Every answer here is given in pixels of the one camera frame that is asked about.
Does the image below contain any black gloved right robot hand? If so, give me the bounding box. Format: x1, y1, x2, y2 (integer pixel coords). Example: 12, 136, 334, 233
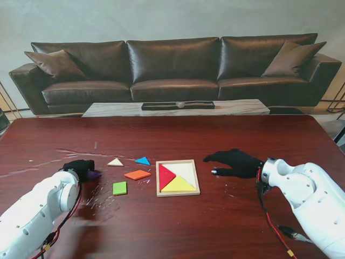
203, 148, 264, 180

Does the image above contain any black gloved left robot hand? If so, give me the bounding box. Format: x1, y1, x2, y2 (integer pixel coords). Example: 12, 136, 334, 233
62, 159, 95, 183

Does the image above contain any large yellow tangram triangle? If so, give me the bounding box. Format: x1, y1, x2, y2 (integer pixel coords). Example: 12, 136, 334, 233
161, 175, 196, 193

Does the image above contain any large red tangram triangle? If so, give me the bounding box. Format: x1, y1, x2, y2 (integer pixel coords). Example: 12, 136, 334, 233
159, 163, 177, 192

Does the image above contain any green tangram square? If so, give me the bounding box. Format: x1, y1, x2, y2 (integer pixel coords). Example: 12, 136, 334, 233
113, 181, 128, 196

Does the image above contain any square wooden puzzle tray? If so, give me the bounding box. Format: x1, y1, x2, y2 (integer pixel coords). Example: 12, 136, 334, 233
156, 159, 201, 198

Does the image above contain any orange tangram parallelogram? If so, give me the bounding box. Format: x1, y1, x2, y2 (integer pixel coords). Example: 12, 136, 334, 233
124, 169, 152, 181

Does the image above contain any marble coffee table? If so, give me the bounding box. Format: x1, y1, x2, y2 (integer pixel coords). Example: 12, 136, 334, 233
81, 99, 271, 118

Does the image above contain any long black decorative tray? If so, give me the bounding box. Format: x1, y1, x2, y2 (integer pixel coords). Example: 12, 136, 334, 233
141, 101, 216, 112

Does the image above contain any brown sofa cushion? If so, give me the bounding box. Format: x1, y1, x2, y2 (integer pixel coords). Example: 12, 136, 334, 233
23, 50, 87, 81
261, 40, 328, 78

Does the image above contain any dark brown leather sofa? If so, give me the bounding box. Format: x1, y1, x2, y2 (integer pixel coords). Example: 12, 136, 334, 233
8, 33, 343, 117

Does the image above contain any red black left arm cable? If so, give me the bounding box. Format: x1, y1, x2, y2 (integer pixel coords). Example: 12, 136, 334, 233
32, 186, 81, 259

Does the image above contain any red black arm cable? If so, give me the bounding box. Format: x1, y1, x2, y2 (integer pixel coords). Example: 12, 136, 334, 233
32, 186, 81, 259
256, 183, 300, 259

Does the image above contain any red black right arm cable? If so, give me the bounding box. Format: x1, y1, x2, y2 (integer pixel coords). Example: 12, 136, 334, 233
256, 183, 300, 259

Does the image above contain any thin metal side table frame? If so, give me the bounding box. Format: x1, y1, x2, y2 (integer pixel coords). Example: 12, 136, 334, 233
326, 80, 345, 114
0, 80, 24, 119

